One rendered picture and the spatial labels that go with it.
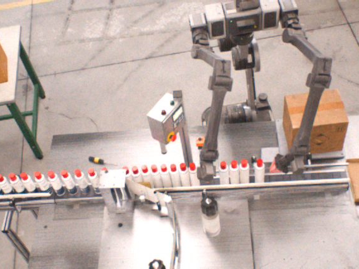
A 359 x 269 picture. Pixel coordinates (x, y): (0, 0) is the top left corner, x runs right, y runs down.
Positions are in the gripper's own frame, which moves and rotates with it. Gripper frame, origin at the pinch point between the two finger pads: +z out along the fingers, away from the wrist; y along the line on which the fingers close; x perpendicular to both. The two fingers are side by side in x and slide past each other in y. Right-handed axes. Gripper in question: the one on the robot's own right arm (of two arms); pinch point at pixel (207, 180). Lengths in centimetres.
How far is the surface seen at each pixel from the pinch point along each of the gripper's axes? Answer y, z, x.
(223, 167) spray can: 8.9, -5.1, 4.3
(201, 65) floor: -7, 102, 186
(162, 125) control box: -18.4, -42.7, 5.9
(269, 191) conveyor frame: 33.1, 15.6, 0.4
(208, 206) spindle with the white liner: 0.5, -15.8, -24.8
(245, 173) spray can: 20.5, 1.1, 3.7
